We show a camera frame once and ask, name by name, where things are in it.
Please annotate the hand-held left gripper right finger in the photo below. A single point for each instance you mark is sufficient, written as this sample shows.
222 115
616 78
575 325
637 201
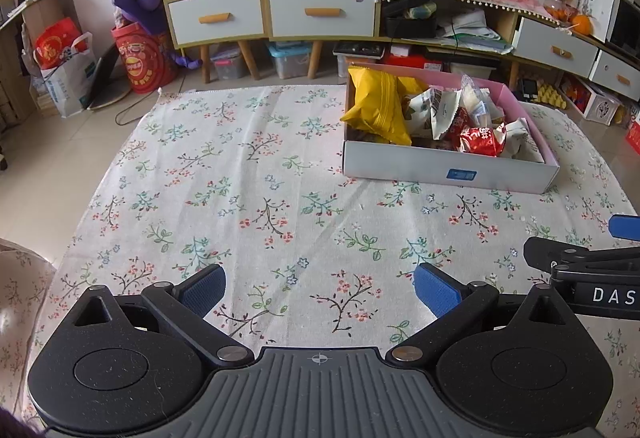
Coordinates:
434 289

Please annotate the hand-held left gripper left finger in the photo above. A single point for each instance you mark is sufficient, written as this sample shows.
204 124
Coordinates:
202 288

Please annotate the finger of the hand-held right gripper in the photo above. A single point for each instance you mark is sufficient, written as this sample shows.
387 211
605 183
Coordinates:
627 227
555 252

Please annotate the white leaf-print snack packet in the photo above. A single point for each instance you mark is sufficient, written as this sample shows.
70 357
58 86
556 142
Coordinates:
435 113
522 141

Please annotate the pink cardboard box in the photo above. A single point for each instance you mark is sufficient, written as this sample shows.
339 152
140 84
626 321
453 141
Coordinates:
400 163

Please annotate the red candy packet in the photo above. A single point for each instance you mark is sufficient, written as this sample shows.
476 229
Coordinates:
482 141

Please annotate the red white snack packet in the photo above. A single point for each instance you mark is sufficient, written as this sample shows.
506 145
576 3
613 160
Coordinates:
456 128

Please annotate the large yellow snack packet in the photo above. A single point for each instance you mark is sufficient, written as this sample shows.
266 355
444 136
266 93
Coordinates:
375 106

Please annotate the floral tablecloth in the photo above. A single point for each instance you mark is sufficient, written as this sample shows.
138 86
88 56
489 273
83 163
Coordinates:
225 178

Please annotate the white red carton box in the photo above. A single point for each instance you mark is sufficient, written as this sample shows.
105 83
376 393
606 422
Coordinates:
592 101

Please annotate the yellow bumpy tray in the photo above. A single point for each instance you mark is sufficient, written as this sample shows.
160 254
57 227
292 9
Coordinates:
550 97

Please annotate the white drawer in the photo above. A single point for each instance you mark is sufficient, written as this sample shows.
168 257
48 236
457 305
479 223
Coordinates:
322 11
617 76
555 46
215 16

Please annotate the black device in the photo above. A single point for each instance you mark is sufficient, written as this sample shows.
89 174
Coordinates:
528 90

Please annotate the floral chair cushion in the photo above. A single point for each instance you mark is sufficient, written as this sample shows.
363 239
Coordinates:
22 318

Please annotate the translucent storage box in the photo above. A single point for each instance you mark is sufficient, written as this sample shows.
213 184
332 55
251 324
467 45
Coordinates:
472 70

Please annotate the microwave oven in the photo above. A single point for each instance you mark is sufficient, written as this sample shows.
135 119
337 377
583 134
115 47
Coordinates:
625 26

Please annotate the orange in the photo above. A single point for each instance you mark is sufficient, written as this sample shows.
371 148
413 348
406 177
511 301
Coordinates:
582 25

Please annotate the low wooden cabinet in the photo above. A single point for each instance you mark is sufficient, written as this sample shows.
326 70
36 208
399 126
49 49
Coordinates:
500 38

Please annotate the clear plastic storage box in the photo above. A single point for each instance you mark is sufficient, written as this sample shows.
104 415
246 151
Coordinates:
290 62
229 64

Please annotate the jar of small oranges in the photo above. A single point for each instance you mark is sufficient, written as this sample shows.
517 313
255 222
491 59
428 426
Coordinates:
556 8

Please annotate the black laptop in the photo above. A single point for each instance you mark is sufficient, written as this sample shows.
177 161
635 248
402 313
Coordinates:
102 78

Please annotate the pile of papers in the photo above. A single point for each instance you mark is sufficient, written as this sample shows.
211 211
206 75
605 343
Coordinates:
475 33

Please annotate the red bucket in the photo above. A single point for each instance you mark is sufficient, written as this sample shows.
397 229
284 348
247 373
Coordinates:
145 61

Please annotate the white shopping bag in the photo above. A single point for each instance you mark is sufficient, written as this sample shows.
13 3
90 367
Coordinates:
65 73

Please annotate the black box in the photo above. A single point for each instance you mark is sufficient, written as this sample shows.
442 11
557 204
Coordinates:
410 21

